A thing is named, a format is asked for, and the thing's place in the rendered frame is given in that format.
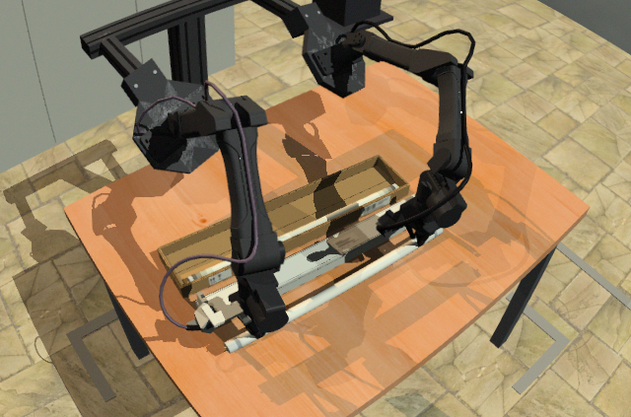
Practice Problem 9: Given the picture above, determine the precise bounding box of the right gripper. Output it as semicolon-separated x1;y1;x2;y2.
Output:
194;291;265;339

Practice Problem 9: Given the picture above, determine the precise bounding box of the brown cardboard carton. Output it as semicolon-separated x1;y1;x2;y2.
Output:
158;155;410;298

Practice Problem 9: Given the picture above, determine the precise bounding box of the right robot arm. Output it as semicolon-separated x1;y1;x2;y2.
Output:
140;91;289;333

